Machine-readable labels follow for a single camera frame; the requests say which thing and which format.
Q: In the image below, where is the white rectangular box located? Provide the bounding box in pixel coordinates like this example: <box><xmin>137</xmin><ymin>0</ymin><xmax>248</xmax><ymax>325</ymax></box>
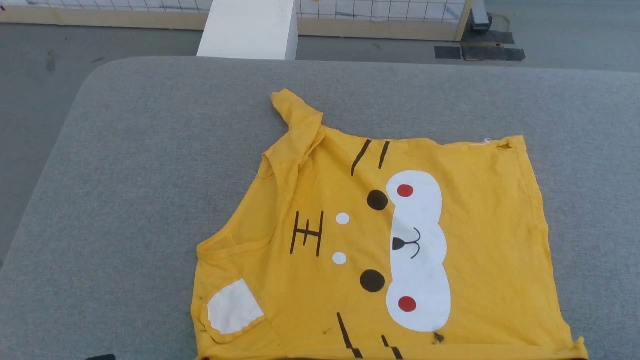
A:
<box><xmin>196</xmin><ymin>0</ymin><xmax>299</xmax><ymax>61</ymax></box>

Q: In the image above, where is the black floor base plate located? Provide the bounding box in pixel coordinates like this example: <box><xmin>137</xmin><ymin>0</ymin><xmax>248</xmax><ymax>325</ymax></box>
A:
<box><xmin>460</xmin><ymin>30</ymin><xmax>527</xmax><ymax>62</ymax></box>

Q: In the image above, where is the lemon print partition screen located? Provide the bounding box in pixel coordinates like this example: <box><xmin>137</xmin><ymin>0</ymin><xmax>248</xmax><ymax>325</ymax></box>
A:
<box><xmin>0</xmin><ymin>0</ymin><xmax>475</xmax><ymax>42</ymax></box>

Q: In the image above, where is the grey metal stand foot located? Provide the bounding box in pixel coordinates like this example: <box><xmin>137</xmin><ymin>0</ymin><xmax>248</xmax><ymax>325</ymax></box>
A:
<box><xmin>470</xmin><ymin>0</ymin><xmax>493</xmax><ymax>35</ymax></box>

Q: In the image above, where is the yellow tiger face shirt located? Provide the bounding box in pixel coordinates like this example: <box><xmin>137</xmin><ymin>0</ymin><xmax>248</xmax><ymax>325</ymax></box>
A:
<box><xmin>190</xmin><ymin>88</ymin><xmax>590</xmax><ymax>360</ymax></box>

